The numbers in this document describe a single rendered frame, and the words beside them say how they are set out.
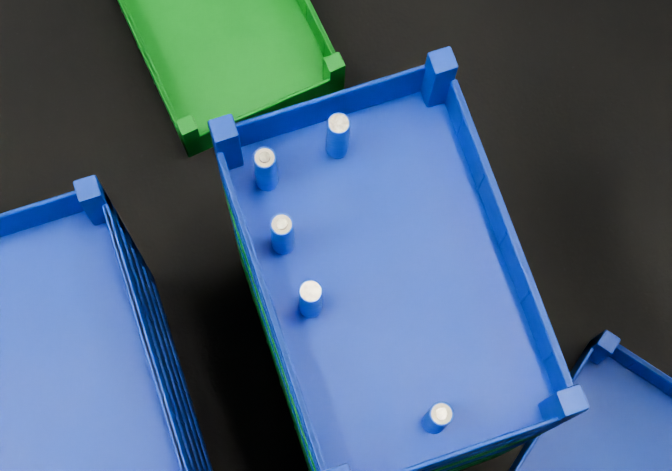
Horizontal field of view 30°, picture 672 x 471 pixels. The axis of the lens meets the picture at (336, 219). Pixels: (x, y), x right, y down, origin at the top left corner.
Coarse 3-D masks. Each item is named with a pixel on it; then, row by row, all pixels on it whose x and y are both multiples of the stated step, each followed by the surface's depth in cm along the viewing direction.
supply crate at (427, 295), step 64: (448, 64) 98; (256, 128) 101; (320, 128) 105; (384, 128) 105; (448, 128) 105; (256, 192) 103; (320, 192) 103; (384, 192) 103; (448, 192) 103; (256, 256) 96; (320, 256) 102; (384, 256) 102; (448, 256) 102; (512, 256) 99; (320, 320) 100; (384, 320) 100; (448, 320) 101; (512, 320) 101; (320, 384) 99; (384, 384) 99; (448, 384) 99; (512, 384) 99; (576, 384) 92; (320, 448) 93; (384, 448) 98; (448, 448) 98
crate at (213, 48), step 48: (144, 0) 150; (192, 0) 151; (240, 0) 151; (288, 0) 151; (144, 48) 143; (192, 48) 149; (240, 48) 149; (288, 48) 149; (192, 96) 147; (240, 96) 148; (288, 96) 142; (192, 144) 142
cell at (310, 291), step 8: (312, 280) 95; (304, 288) 94; (312, 288) 94; (320, 288) 94; (304, 296) 94; (312, 296) 94; (320, 296) 94; (304, 304) 95; (312, 304) 95; (320, 304) 97; (304, 312) 99; (312, 312) 98; (320, 312) 100
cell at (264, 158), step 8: (256, 152) 97; (264, 152) 97; (272, 152) 97; (256, 160) 97; (264, 160) 97; (272, 160) 97; (256, 168) 98; (264, 168) 97; (272, 168) 98; (256, 176) 100; (264, 176) 99; (272, 176) 100; (264, 184) 101; (272, 184) 102
